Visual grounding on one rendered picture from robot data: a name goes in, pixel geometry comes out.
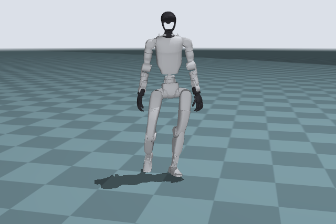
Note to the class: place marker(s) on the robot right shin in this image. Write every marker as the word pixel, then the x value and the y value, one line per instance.
pixel 148 147

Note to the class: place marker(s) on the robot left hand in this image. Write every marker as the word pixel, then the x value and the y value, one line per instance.
pixel 198 100

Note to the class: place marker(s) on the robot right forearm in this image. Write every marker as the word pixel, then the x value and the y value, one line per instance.
pixel 143 80

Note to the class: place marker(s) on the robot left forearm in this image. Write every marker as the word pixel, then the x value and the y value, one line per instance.
pixel 194 79

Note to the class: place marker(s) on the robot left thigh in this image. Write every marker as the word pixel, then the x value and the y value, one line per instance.
pixel 185 100

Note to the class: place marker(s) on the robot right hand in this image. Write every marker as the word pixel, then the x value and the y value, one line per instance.
pixel 139 99

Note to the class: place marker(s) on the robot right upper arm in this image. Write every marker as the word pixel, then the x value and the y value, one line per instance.
pixel 149 45

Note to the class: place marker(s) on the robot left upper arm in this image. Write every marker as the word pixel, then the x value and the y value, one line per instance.
pixel 187 43

